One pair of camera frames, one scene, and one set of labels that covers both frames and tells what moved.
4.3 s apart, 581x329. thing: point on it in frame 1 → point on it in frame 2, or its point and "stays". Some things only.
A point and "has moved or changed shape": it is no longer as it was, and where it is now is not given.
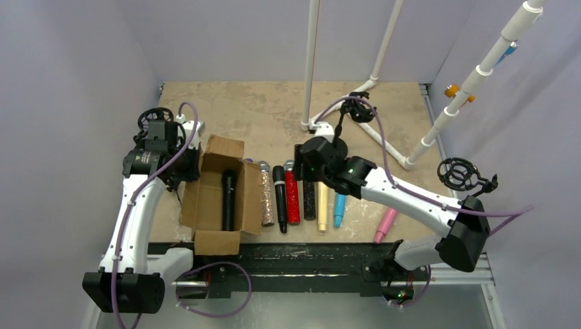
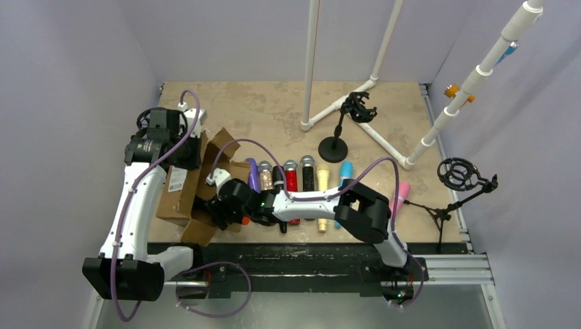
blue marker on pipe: (512, 47) stays
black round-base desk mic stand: (359, 110) stays
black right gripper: (298, 160) → (212, 214)
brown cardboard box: (201, 213) has moved or changed shape
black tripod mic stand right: (460, 174) stays
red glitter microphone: (292, 194) stays
